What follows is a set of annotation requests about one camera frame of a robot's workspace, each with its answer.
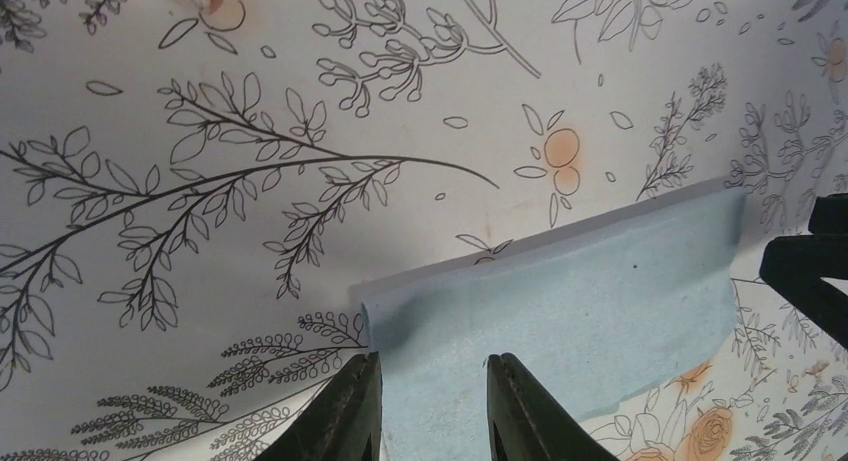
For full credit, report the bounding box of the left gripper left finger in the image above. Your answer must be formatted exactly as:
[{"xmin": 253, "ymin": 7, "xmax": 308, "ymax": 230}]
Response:
[{"xmin": 256, "ymin": 352, "xmax": 382, "ymax": 461}]

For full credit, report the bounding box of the light blue cleaning cloth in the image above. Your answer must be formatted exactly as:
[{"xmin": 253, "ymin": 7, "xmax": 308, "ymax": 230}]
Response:
[{"xmin": 351, "ymin": 182, "xmax": 746, "ymax": 460}]

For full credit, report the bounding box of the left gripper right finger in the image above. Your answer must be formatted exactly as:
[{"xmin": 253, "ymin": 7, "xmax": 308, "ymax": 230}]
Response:
[{"xmin": 486, "ymin": 353, "xmax": 617, "ymax": 461}]

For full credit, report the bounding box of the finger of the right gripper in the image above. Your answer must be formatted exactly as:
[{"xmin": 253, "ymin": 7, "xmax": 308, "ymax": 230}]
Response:
[{"xmin": 759, "ymin": 193, "xmax": 847, "ymax": 348}]

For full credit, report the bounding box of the floral table mat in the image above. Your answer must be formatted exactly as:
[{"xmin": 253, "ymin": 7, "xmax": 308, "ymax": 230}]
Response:
[{"xmin": 1, "ymin": 0, "xmax": 847, "ymax": 460}]

